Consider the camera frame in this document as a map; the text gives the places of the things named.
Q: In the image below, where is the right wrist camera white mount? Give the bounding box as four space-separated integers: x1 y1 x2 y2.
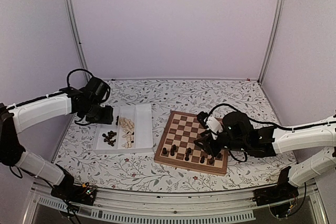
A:
197 112 223 140

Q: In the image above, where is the floral patterned table cloth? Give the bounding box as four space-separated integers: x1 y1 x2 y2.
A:
54 80 296 193

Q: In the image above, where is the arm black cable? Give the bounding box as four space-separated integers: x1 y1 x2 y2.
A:
207 103 292 162
66 68 94 90

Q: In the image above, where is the white plastic compartment tray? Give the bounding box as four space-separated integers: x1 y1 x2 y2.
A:
92 103 154 154

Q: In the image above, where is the pile of light chess pieces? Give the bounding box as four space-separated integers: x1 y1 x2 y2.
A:
119 117 135 148

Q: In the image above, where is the left aluminium frame post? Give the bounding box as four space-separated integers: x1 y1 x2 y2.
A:
64 0 88 70

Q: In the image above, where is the wooden chess board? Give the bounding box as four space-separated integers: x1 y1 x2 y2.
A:
153 111 230 176

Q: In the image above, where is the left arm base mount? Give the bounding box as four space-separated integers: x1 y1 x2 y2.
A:
51 173 97 206

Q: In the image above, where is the front aluminium rail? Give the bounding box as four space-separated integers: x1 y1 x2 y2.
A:
23 181 330 223

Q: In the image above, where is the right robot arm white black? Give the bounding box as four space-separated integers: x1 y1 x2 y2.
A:
194 111 335 201

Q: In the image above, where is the aluminium frame post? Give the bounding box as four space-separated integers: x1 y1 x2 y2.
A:
258 0 285 85
64 0 88 70

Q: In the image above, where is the pile of dark chess pieces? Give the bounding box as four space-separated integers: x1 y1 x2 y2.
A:
102 116 119 147

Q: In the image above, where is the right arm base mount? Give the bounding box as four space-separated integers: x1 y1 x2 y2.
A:
252 166 299 218

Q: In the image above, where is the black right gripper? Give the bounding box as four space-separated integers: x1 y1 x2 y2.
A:
194 130 248 157

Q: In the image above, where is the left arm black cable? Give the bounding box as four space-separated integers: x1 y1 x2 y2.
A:
66 68 94 90

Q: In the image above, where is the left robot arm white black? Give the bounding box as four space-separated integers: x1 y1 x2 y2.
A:
1 77 113 200

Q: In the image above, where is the right aluminium frame post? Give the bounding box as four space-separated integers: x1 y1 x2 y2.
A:
258 0 285 85

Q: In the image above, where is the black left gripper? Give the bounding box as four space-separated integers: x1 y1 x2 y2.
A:
81 101 113 124

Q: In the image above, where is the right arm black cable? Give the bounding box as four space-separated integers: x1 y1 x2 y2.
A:
207 103 292 162

